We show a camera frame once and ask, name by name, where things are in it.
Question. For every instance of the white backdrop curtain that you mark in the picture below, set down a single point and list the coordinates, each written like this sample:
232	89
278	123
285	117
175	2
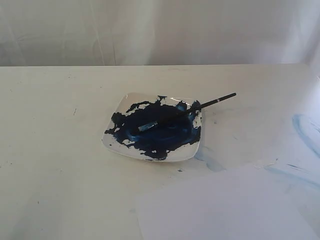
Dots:
158	32

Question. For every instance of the white square paint plate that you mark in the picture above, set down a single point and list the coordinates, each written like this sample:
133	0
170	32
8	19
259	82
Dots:
175	141

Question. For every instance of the black paintbrush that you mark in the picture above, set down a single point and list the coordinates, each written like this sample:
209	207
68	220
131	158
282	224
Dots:
148	126

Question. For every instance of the white paper sheet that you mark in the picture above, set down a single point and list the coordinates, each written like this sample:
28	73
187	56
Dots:
238	204

